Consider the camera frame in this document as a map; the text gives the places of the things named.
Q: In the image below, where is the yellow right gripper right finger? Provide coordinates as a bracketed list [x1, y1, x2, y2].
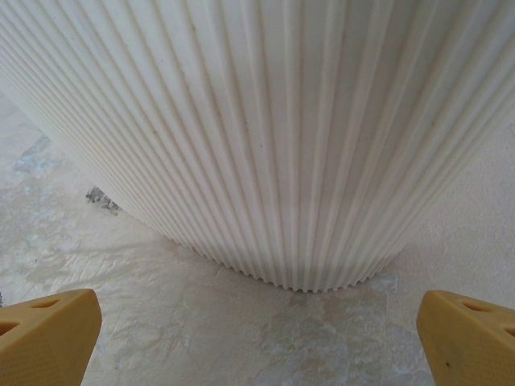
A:
[418, 289, 515, 386]

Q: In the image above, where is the pink waste basket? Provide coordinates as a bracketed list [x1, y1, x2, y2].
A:
[0, 0, 515, 294]

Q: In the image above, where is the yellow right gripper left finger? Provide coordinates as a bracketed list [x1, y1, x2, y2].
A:
[0, 288, 102, 386]

